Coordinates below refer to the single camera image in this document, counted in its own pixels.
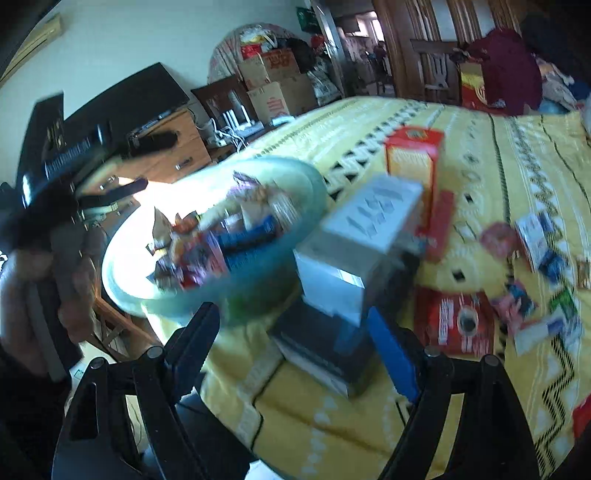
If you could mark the lower cardboard box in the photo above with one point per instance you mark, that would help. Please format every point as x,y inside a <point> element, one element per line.
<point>288,97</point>

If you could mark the wooden chair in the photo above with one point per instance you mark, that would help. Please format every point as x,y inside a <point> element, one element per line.
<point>439,73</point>

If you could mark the maroon garment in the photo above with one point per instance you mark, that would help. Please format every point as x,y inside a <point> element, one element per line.
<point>512,79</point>

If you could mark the orange red tea box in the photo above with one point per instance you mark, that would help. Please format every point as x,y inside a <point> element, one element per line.
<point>414,153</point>

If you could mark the dark red coffee packet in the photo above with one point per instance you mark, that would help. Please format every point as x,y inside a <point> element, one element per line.
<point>456,323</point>

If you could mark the cardboard box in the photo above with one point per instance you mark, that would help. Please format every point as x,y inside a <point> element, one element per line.
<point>288,97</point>
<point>269,67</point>

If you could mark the white blue sachet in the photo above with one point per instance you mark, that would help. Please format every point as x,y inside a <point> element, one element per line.
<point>531,335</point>

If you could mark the long red wafer packet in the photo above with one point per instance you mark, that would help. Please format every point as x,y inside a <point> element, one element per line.
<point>581,417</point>

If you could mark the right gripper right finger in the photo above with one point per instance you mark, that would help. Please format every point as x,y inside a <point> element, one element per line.
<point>400,352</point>

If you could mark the yellow patterned bedspread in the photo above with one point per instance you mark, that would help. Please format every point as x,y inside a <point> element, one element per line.
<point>499,169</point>

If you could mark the person's left hand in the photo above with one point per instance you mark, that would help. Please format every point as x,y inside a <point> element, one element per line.
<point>47,296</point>

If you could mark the dark wooden wardrobe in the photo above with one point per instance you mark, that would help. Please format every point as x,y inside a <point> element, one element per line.
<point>461,21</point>

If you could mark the black flat television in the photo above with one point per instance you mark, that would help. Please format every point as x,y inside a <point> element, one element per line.
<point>128,105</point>

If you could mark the wooden chest of drawers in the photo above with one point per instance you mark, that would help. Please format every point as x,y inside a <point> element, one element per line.
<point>187,156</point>

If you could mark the green snack packet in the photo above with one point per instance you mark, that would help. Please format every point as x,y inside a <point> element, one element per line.
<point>565,300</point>

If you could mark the pink cartoon snack packet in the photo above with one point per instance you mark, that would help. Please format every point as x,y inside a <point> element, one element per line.
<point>515,305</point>

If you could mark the red yellow gift box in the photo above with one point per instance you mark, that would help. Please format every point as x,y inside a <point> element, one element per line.
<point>473,88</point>

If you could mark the white grey carton box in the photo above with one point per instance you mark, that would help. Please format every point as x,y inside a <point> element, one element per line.
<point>345,263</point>

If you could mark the flat red box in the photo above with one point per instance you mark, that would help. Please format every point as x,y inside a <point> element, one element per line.
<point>437,237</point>

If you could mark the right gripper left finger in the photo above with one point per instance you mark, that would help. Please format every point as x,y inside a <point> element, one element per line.
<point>187,349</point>

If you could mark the upper cardboard box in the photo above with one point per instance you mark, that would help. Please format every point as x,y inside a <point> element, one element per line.
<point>269,67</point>

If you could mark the pink red candy packet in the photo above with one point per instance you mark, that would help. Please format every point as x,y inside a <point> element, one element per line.
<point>500,240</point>

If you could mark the green glass snack bowl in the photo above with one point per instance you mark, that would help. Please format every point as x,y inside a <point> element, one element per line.
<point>224,235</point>

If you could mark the white wifi router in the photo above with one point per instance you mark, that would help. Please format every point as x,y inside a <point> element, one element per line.
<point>231,131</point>

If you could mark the black product box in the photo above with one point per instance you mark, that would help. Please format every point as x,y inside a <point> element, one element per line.
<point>329,348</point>

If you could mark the white printed sachet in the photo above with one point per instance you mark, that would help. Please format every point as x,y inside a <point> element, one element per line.
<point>533,240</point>

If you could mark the blue candy packet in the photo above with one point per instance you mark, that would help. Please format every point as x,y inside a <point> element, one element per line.
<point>552,266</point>

